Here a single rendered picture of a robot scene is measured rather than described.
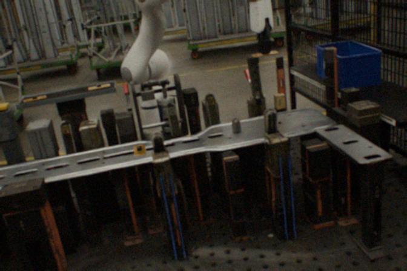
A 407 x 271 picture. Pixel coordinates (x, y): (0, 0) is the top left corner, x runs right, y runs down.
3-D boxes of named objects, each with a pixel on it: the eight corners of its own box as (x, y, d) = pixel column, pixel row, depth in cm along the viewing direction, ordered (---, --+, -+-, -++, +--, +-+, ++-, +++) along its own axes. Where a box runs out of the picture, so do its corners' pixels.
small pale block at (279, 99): (283, 183, 174) (276, 96, 161) (279, 179, 177) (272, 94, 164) (291, 181, 174) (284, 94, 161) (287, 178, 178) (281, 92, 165)
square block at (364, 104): (358, 207, 150) (358, 109, 138) (347, 197, 158) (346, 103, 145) (380, 202, 151) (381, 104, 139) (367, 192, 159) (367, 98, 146)
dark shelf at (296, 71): (398, 129, 134) (399, 120, 133) (289, 73, 217) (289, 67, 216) (463, 116, 137) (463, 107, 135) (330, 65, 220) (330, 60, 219)
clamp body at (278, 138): (275, 245, 137) (267, 144, 125) (264, 226, 148) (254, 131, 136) (303, 239, 138) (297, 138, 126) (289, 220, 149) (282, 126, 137)
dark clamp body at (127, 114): (130, 214, 168) (109, 121, 155) (129, 198, 180) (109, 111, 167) (157, 208, 169) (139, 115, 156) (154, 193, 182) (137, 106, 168)
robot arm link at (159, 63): (135, 107, 200) (122, 57, 190) (163, 93, 212) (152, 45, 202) (152, 111, 192) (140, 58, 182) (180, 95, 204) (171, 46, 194)
